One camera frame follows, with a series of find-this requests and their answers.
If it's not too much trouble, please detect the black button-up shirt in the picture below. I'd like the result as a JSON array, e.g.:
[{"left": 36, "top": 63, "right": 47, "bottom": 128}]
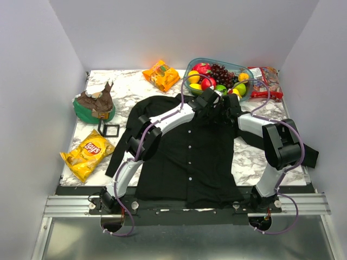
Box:
[{"left": 112, "top": 95, "right": 318, "bottom": 209}]

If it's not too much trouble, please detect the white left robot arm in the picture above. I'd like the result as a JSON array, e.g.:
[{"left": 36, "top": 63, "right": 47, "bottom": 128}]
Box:
[{"left": 99, "top": 88, "right": 222, "bottom": 214}]

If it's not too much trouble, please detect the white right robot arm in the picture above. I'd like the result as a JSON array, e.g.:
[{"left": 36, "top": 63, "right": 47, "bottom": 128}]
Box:
[{"left": 223, "top": 94, "right": 305, "bottom": 212}]

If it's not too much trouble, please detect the black brooch display case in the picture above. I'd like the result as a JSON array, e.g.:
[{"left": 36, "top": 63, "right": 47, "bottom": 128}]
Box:
[{"left": 97, "top": 119, "right": 120, "bottom": 138}]

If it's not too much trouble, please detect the yellow lemon front right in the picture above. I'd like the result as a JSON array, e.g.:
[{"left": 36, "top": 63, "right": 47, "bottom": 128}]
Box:
[{"left": 232, "top": 88, "right": 242, "bottom": 99}]

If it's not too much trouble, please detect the small yellow lemon front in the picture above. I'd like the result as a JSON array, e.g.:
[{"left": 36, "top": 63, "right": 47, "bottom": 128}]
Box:
[{"left": 189, "top": 83, "right": 202, "bottom": 91}]

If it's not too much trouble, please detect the green apple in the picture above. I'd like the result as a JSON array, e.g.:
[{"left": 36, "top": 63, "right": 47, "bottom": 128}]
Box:
[{"left": 234, "top": 83, "right": 247, "bottom": 96}]

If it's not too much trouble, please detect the red apple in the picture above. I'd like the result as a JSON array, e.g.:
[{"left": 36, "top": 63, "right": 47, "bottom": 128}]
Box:
[{"left": 201, "top": 77, "right": 216, "bottom": 91}]

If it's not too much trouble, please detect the yellow lemon left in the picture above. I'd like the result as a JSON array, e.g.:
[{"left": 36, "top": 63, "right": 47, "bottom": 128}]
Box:
[{"left": 188, "top": 70, "right": 200, "bottom": 84}]

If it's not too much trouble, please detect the dark red grape bunch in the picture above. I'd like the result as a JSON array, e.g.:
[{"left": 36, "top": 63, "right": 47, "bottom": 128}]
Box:
[{"left": 210, "top": 63, "right": 239, "bottom": 89}]

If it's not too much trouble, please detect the teal plastic fruit container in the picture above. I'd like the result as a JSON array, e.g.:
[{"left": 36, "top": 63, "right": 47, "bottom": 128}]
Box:
[{"left": 184, "top": 57, "right": 254, "bottom": 101}]

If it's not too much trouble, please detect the yellow-orange peach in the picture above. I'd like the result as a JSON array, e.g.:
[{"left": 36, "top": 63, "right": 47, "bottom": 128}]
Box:
[{"left": 238, "top": 73, "right": 249, "bottom": 82}]

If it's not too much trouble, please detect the red candy bag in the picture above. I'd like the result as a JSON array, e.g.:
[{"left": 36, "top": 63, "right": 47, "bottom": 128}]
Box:
[{"left": 248, "top": 67, "right": 283, "bottom": 102}]

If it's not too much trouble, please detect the red dragon fruit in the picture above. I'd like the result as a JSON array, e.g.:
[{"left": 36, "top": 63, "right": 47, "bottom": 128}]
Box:
[{"left": 192, "top": 62, "right": 211, "bottom": 77}]

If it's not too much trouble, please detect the orange snack packet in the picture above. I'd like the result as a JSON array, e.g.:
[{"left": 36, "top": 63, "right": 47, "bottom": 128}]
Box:
[{"left": 143, "top": 60, "right": 180, "bottom": 92}]

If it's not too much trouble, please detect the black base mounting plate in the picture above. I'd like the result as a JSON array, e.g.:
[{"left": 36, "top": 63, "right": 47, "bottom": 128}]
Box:
[{"left": 56, "top": 185, "right": 314, "bottom": 226}]

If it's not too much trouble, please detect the green brown crumpled bag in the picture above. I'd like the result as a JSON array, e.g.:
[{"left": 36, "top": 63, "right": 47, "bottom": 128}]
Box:
[{"left": 72, "top": 81, "right": 115, "bottom": 125}]

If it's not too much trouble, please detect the yellow Lays chips bag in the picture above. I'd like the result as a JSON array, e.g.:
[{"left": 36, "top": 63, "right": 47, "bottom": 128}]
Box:
[{"left": 60, "top": 130, "right": 115, "bottom": 183}]

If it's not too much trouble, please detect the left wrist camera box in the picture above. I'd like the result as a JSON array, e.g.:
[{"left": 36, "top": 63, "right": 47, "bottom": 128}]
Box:
[{"left": 213, "top": 90, "right": 223, "bottom": 104}]

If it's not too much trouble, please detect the aluminium rail frame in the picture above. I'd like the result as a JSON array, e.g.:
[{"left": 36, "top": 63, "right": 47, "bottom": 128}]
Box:
[{"left": 33, "top": 191, "right": 345, "bottom": 259}]

